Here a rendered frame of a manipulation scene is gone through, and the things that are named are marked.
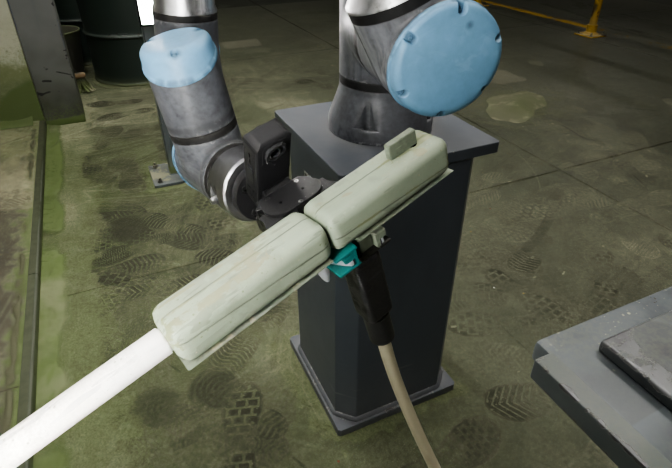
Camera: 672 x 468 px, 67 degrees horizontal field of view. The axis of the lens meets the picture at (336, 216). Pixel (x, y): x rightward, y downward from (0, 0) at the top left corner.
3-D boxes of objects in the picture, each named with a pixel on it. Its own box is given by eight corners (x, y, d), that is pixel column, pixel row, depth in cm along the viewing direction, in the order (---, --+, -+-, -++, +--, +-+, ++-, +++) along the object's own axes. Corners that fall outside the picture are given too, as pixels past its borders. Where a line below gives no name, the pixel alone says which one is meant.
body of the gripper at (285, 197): (350, 241, 60) (292, 206, 68) (333, 181, 55) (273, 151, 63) (298, 278, 57) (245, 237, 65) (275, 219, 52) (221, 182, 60)
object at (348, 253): (335, 244, 51) (329, 228, 49) (362, 263, 48) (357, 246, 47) (314, 259, 50) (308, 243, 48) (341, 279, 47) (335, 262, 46)
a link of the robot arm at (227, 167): (256, 133, 66) (192, 169, 62) (277, 142, 63) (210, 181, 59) (277, 188, 71) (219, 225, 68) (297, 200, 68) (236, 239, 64)
